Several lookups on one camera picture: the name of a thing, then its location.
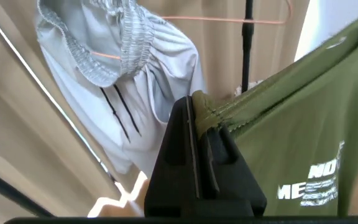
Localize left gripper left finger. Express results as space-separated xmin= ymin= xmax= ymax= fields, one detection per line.
xmin=144 ymin=95 xmax=200 ymax=218

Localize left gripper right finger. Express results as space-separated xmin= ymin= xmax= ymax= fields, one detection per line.
xmin=197 ymin=124 xmax=267 ymax=217

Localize green garment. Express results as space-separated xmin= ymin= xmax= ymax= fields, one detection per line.
xmin=191 ymin=9 xmax=358 ymax=217

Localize pale grey shorts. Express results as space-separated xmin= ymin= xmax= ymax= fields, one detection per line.
xmin=35 ymin=0 xmax=205 ymax=178

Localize black clothes rack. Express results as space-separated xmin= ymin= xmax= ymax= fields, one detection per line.
xmin=0 ymin=0 xmax=256 ymax=218

